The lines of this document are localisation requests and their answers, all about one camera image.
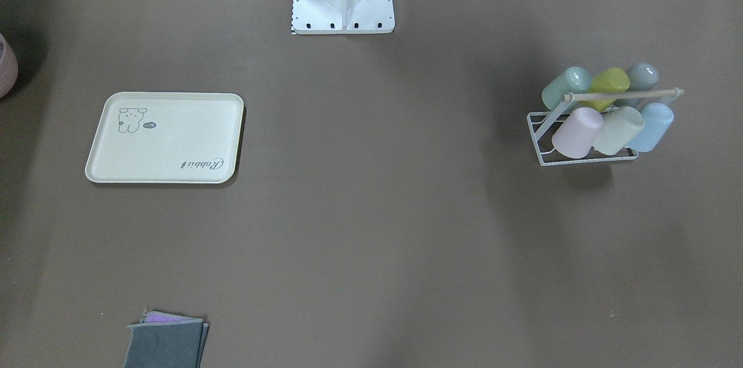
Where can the green plastic cup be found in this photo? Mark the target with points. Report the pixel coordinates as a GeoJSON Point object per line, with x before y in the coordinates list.
{"type": "Point", "coordinates": [574, 79]}

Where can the cream rabbit print tray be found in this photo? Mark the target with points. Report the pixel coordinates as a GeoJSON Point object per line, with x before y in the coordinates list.
{"type": "Point", "coordinates": [167, 137]}

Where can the pink plastic cup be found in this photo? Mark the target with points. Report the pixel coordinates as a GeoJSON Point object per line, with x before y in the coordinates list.
{"type": "Point", "coordinates": [575, 137]}

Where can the cream plastic cup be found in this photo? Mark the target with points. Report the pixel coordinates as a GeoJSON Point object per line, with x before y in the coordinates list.
{"type": "Point", "coordinates": [620, 126]}

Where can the yellow plastic cup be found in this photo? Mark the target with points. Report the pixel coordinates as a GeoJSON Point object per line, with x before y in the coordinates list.
{"type": "Point", "coordinates": [612, 80]}

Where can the grey plastic cup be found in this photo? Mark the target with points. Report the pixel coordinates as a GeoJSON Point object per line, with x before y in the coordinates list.
{"type": "Point", "coordinates": [643, 77]}

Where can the light blue plastic cup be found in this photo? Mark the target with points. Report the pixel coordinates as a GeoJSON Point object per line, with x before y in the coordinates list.
{"type": "Point", "coordinates": [658, 117]}

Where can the grey folded cloth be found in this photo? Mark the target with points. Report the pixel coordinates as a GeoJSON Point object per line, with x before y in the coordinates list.
{"type": "Point", "coordinates": [162, 339]}

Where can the pink ceramic bowl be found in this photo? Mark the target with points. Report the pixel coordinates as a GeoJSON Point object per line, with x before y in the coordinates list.
{"type": "Point", "coordinates": [9, 67]}

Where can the white wire cup rack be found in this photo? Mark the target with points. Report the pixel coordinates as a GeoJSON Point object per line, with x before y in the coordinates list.
{"type": "Point", "coordinates": [543, 125]}

